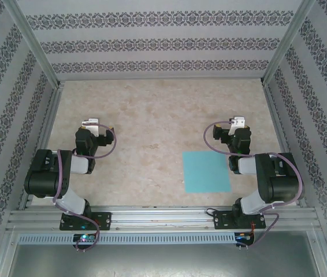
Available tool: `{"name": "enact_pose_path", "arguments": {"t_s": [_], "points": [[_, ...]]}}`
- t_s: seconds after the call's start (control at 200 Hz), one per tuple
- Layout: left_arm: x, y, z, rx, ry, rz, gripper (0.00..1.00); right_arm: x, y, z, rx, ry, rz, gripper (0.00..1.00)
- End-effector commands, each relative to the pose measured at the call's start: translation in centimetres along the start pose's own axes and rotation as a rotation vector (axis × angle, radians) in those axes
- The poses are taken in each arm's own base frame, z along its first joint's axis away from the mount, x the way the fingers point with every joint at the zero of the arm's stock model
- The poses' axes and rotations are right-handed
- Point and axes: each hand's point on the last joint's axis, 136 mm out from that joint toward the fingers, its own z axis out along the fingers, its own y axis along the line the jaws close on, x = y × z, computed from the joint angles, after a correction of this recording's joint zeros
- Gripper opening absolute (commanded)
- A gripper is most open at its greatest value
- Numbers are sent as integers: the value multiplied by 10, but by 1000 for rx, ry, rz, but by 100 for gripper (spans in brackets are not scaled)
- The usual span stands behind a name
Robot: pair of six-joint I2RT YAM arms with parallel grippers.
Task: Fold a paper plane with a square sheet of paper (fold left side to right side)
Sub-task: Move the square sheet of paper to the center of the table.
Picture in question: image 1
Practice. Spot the light blue paper sheet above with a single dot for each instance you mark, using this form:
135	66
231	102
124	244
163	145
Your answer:
204	173

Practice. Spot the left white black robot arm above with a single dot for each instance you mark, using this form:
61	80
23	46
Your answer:
48	173

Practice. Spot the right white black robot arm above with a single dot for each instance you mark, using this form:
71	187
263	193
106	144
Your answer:
279	184

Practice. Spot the grey metal sheet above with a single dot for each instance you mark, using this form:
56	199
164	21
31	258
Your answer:
163	259

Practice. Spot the small LED controller board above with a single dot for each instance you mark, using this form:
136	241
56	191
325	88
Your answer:
243	237
85	238

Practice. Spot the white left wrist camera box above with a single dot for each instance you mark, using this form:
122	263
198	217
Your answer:
92	127

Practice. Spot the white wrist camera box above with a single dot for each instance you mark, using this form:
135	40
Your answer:
236	122
92	127

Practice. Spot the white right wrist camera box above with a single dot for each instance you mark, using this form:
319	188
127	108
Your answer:
236	122

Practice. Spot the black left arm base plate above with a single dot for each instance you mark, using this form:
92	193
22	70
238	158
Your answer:
104	220

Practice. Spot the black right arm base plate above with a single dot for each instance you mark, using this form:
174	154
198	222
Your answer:
222	220

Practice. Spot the aluminium frame post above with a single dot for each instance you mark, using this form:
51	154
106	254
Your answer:
32	40
287	40

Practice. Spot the aluminium mounting rail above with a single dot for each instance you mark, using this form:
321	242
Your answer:
163	215

